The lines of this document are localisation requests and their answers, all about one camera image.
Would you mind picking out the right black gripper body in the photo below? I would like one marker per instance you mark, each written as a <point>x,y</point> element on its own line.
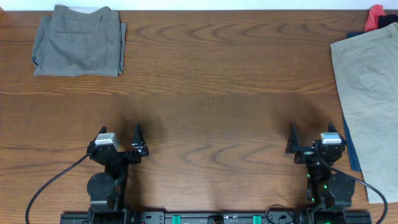
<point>305,155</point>

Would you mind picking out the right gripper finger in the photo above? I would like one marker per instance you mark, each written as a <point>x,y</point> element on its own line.
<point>332,129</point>
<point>293,142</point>

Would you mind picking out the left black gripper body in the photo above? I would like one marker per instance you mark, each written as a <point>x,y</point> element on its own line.
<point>127,160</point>

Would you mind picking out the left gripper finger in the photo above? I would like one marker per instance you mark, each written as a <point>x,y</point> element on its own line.
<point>138,142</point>
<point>103,130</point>

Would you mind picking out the khaki beige shorts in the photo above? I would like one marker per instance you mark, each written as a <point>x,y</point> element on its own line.
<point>365,68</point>

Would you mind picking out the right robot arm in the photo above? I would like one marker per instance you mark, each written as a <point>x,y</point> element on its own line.
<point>330,192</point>

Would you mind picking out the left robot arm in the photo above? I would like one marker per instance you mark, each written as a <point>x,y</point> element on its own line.
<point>107,189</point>

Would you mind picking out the folded grey shorts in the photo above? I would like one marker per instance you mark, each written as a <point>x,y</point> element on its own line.
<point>71,44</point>

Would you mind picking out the red garment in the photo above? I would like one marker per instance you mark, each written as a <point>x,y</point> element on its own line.
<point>373,17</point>

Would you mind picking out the black garment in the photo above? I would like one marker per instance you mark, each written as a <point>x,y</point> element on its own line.
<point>384,21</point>

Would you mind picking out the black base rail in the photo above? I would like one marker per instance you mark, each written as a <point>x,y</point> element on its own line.
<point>215,218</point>

